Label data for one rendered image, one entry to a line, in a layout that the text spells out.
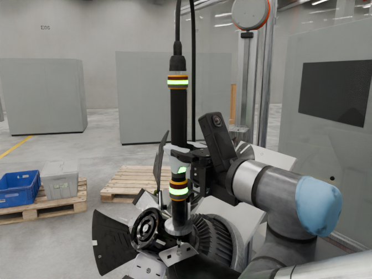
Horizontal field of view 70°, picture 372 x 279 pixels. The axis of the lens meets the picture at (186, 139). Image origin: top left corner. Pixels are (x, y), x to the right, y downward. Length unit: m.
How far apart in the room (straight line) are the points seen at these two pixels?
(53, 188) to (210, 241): 2.91
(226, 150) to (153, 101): 5.60
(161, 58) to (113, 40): 6.83
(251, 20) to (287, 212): 0.96
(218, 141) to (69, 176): 3.06
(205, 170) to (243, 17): 0.87
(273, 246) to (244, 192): 0.09
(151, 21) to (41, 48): 4.72
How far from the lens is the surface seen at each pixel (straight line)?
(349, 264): 0.32
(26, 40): 13.27
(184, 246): 0.76
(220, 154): 0.49
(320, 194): 0.41
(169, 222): 0.69
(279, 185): 0.42
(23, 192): 3.60
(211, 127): 0.49
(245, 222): 0.91
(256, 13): 1.26
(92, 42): 12.78
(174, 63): 0.57
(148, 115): 6.10
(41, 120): 7.96
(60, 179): 3.50
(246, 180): 0.45
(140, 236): 0.77
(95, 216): 1.05
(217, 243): 0.82
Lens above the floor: 1.63
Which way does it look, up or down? 14 degrees down
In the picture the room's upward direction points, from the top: straight up
